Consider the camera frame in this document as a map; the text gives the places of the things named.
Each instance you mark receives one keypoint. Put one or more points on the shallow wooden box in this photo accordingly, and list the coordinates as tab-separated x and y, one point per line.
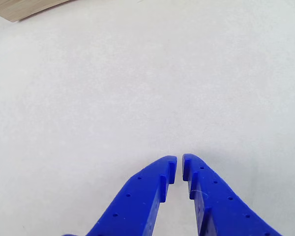
27	7

